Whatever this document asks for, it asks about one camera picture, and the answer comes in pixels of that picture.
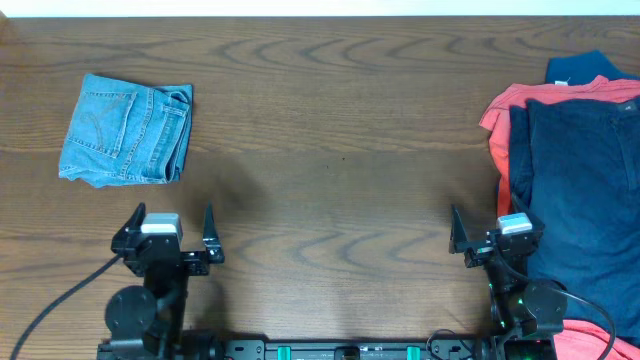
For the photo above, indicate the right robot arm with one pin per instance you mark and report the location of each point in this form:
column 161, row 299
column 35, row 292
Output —
column 526, row 313

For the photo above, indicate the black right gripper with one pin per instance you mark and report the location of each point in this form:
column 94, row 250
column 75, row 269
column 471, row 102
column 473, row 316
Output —
column 460, row 243

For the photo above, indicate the dark navy blue garment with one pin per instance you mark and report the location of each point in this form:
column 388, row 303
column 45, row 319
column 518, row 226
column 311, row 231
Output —
column 575, row 164

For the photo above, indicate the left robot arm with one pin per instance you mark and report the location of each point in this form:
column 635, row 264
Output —
column 146, row 321

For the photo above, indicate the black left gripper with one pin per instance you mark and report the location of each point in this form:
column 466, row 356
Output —
column 196, row 264

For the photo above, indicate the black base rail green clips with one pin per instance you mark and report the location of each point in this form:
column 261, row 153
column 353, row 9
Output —
column 434, row 349

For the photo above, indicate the teal blue garment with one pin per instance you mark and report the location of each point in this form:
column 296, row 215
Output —
column 583, row 69

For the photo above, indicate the light blue denim jeans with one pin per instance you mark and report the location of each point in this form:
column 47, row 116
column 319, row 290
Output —
column 123, row 133

